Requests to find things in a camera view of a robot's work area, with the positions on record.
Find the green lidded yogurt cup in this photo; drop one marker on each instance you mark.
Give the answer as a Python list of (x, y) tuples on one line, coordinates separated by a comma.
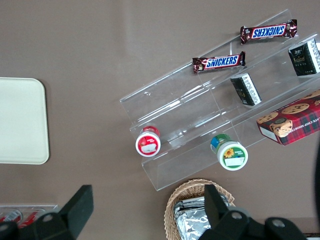
[(231, 153)]

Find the beige plastic tray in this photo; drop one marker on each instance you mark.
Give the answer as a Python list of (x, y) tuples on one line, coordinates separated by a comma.
[(22, 120)]

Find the clear acrylic stepped rack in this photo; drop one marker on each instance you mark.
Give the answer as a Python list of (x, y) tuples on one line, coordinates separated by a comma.
[(190, 120)]

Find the silver foil pouch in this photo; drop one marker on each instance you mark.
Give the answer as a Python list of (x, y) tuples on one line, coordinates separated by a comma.
[(190, 222)]

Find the small black box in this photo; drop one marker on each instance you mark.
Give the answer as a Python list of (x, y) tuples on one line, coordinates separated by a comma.
[(246, 90), (303, 58)]

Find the clear acrylic bottle rack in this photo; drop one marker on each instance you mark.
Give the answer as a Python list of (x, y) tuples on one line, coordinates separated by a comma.
[(50, 208)]

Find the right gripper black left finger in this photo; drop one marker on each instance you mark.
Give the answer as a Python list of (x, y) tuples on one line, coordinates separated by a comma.
[(67, 220)]

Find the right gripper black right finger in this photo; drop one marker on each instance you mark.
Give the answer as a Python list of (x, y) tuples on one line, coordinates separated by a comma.
[(225, 225)]

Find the red tartan cookie box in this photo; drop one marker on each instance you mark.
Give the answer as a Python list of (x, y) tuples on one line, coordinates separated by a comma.
[(295, 122)]

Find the red lidded yogurt cup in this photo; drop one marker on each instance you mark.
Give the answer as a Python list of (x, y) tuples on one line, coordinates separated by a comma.
[(148, 145)]

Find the light tan wicker basket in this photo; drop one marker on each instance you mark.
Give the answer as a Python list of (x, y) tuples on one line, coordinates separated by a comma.
[(180, 197)]

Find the brown Snickers bar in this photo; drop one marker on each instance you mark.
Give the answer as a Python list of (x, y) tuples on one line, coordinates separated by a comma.
[(268, 31), (218, 62)]

